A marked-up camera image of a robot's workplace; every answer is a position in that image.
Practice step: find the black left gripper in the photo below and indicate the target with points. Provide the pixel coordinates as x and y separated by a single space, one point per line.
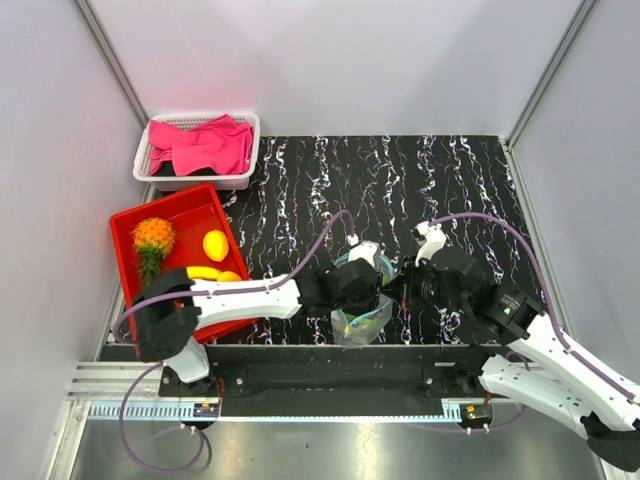
370 301

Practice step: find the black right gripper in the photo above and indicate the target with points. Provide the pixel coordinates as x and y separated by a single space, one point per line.
409 276

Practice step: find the clear zip top bag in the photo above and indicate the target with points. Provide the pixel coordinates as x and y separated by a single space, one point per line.
355 330

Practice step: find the yellow orange fake mango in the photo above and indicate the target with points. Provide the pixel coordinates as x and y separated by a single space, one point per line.
228 276

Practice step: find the yellow fake lemon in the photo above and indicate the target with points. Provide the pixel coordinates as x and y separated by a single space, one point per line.
216 245

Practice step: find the yellow fake banana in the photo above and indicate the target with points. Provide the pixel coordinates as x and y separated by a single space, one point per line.
202 272

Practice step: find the orange fake carrot piece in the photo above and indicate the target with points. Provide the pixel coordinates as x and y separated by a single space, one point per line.
153 241

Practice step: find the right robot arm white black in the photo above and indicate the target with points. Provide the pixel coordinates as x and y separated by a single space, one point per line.
513 351

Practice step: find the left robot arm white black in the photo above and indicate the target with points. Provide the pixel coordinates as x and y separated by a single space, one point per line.
169 312

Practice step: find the red plastic bin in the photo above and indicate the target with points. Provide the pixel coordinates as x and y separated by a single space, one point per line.
192 212

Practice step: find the pink cloth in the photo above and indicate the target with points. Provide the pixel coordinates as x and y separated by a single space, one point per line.
221 146

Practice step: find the white plastic basket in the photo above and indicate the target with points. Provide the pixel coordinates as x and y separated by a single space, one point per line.
166 182

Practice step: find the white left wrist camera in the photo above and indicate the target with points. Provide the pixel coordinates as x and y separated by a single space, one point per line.
362 250

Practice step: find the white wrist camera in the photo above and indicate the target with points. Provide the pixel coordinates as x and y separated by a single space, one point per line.
430 239
362 250

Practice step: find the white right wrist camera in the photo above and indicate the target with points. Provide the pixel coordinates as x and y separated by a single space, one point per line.
430 239

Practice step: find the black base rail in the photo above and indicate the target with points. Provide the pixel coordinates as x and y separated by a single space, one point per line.
244 371

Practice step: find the aluminium frame post right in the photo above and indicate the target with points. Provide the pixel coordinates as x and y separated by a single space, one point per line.
573 30

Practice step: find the aluminium frame post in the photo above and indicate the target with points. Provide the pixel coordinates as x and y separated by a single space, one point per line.
107 52
573 30

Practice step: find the aluminium frame post left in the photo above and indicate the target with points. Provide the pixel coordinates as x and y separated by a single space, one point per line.
107 52

